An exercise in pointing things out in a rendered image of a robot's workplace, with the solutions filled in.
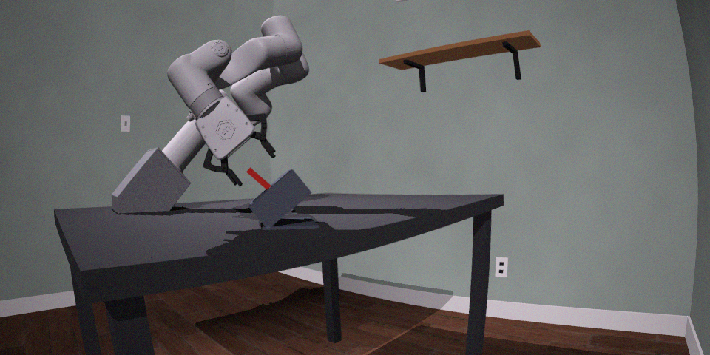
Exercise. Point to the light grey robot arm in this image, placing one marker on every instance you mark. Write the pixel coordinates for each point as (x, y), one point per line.
(245, 68)

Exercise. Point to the red rectangular peg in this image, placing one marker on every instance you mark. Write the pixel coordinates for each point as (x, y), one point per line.
(259, 179)

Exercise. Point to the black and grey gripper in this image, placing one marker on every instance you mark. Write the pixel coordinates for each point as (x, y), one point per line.
(223, 128)

